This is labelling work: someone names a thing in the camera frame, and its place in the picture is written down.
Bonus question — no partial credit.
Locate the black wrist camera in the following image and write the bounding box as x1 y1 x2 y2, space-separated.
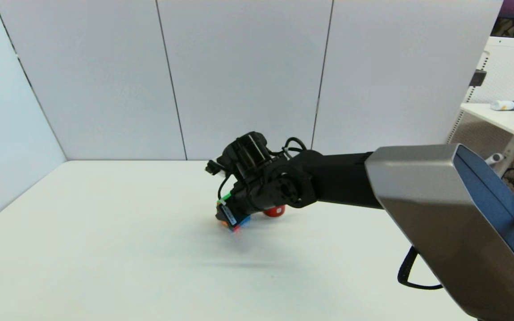
205 131 269 179

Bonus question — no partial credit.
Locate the white perforated pegboard panel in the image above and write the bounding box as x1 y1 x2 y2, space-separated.
446 36 514 148

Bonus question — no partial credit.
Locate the white shelf board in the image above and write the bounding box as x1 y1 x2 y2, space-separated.
460 102 514 150

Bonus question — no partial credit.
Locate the white stand pole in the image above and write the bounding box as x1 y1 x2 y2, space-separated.
484 152 506 167

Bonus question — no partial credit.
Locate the black pegboard bracket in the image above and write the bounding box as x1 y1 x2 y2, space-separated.
469 70 488 88

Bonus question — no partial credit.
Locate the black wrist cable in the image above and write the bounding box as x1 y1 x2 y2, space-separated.
281 137 308 159

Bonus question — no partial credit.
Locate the multicoloured rubiks cube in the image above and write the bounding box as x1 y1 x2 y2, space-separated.
216 193 252 233

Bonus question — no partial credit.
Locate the black looping arm cable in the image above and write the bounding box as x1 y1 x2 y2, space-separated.
397 246 444 291

